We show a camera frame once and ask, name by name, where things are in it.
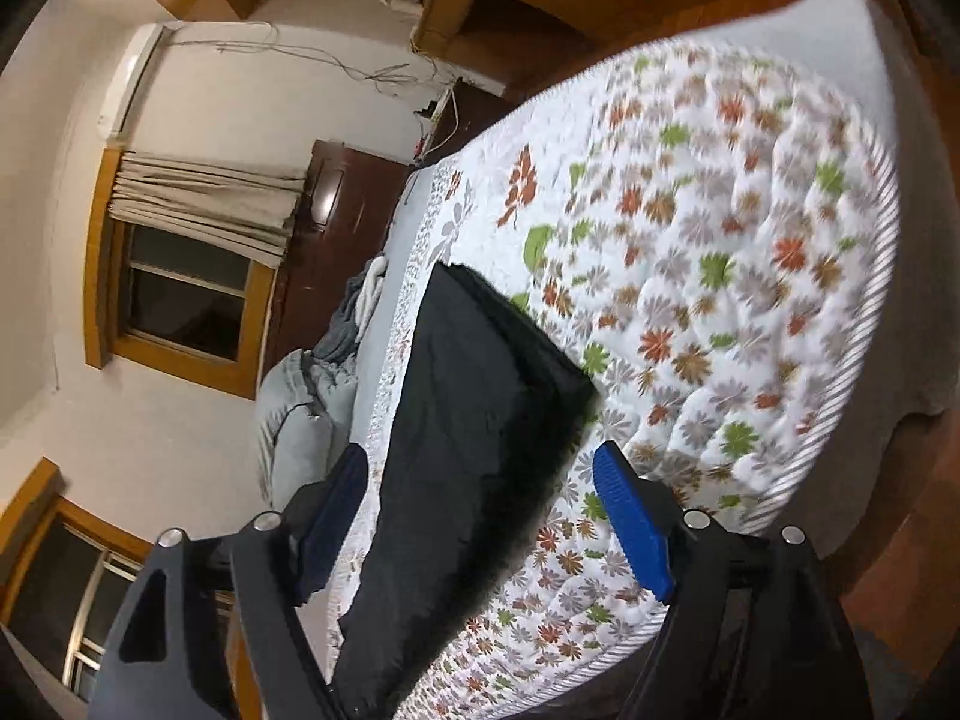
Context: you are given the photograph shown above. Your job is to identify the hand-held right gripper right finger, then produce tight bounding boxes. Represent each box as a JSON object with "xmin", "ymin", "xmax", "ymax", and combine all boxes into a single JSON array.
[{"xmin": 592, "ymin": 441, "xmax": 875, "ymax": 720}]

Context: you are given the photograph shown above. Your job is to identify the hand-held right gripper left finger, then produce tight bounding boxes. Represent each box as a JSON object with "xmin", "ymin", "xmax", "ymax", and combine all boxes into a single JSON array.
[{"xmin": 90, "ymin": 442, "xmax": 368, "ymax": 720}]

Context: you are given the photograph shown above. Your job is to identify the black pants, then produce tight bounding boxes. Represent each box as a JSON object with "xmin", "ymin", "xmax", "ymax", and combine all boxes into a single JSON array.
[{"xmin": 330, "ymin": 261, "xmax": 601, "ymax": 720}]

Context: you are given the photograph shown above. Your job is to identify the grey pillows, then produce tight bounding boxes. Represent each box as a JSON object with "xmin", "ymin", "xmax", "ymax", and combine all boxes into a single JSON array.
[{"xmin": 255, "ymin": 349, "xmax": 338, "ymax": 511}]

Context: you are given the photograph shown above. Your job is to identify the plump grey pillow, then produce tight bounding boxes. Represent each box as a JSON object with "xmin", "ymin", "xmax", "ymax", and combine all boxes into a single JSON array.
[{"xmin": 307, "ymin": 356, "xmax": 362, "ymax": 481}]

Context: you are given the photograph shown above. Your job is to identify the dark grey blanket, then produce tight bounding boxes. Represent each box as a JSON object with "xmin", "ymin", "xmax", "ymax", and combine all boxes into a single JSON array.
[{"xmin": 313, "ymin": 277, "xmax": 376, "ymax": 362}]

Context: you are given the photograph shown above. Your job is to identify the white cloth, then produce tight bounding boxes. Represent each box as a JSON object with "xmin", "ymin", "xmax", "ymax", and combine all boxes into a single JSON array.
[{"xmin": 355, "ymin": 255, "xmax": 391, "ymax": 323}]

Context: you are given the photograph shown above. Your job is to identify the small wooden framed window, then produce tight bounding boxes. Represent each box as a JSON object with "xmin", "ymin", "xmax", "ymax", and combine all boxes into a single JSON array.
[{"xmin": 84, "ymin": 146, "xmax": 278, "ymax": 400}]

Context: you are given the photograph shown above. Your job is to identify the wide wooden framed window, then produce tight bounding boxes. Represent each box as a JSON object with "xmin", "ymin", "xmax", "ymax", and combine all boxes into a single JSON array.
[{"xmin": 0, "ymin": 457, "xmax": 245, "ymax": 700}]

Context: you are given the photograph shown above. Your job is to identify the dark wooden headboard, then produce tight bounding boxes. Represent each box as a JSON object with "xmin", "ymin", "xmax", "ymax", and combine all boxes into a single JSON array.
[{"xmin": 259, "ymin": 139, "xmax": 413, "ymax": 391}]

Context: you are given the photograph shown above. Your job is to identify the floral quilted blanket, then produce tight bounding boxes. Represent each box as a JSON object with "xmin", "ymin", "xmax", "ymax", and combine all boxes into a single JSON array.
[{"xmin": 326, "ymin": 34, "xmax": 901, "ymax": 720}]

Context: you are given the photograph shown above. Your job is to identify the bed with blue sheet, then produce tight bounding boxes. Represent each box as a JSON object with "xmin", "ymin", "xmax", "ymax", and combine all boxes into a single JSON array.
[{"xmin": 330, "ymin": 0, "xmax": 960, "ymax": 720}]

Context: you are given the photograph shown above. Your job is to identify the beige pleated curtain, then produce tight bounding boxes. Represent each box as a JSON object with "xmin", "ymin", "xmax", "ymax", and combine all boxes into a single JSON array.
[{"xmin": 109, "ymin": 151, "xmax": 308, "ymax": 269}]

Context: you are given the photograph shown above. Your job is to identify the dark wooden nightstand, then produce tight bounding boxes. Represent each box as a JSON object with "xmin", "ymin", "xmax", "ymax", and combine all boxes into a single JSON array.
[{"xmin": 424, "ymin": 79, "xmax": 520, "ymax": 164}]

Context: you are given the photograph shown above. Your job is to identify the white air conditioner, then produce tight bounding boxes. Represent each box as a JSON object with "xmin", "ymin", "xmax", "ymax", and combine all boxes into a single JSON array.
[{"xmin": 97, "ymin": 21, "xmax": 167, "ymax": 142}]

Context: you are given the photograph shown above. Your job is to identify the light wooden desk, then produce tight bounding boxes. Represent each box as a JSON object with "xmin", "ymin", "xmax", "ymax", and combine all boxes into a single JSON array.
[{"xmin": 409, "ymin": 0, "xmax": 751, "ymax": 70}]

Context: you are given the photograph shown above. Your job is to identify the hanging wall cables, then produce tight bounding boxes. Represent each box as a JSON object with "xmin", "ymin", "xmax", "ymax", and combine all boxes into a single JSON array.
[{"xmin": 161, "ymin": 19, "xmax": 451, "ymax": 100}]

